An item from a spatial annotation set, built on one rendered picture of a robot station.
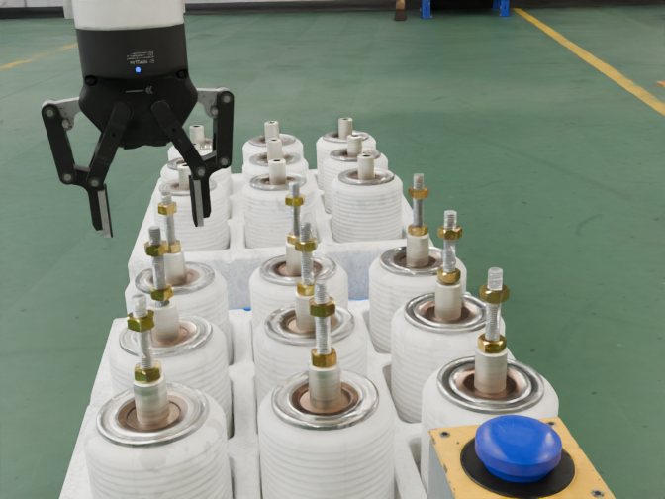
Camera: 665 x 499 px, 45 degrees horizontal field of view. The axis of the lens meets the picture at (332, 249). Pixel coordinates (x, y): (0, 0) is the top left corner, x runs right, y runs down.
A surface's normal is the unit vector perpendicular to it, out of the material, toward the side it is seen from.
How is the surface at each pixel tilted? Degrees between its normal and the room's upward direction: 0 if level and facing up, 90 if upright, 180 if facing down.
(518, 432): 0
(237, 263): 90
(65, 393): 0
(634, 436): 0
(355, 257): 90
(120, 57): 90
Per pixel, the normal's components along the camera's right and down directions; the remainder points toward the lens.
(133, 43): 0.24, 0.34
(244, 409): -0.03, -0.93
